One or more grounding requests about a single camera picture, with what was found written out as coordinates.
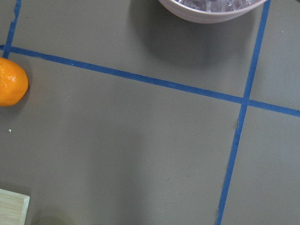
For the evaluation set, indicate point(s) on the orange mandarin fruit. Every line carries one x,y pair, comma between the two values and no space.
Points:
13,82

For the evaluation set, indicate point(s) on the pink bowl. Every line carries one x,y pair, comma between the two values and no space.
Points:
198,16

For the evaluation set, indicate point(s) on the clear ice cubes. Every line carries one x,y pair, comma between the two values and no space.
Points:
217,5

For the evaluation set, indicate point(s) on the bamboo cutting board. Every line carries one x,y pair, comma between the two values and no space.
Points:
13,208

